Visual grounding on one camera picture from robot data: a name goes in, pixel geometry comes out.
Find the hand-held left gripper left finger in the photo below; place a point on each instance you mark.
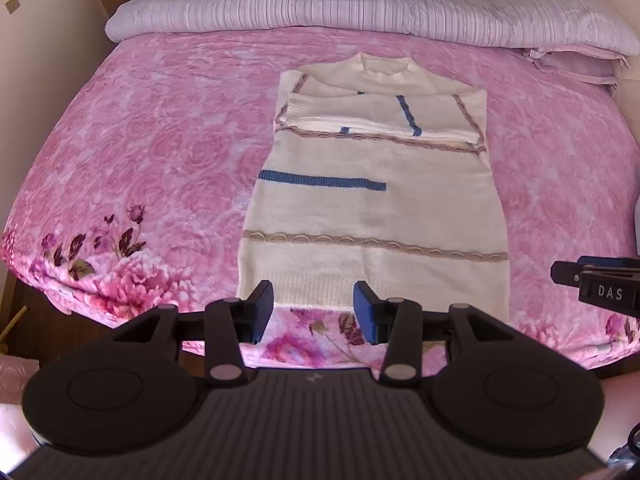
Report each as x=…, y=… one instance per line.
x=262, y=310

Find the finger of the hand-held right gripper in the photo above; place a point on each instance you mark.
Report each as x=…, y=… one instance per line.
x=595, y=280

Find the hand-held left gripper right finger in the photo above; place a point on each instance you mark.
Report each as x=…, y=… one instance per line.
x=364, y=313

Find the cream knit sweater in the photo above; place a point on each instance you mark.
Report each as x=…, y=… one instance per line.
x=376, y=195

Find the pink floral blanket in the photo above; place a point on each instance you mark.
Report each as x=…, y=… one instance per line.
x=150, y=170

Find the pink folded pillowcase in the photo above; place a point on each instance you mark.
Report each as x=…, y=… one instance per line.
x=575, y=65

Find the lilac quilted duvet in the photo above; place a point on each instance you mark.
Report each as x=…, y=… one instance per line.
x=370, y=5

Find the brass wall switch plate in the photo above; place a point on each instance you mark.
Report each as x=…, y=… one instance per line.
x=12, y=5

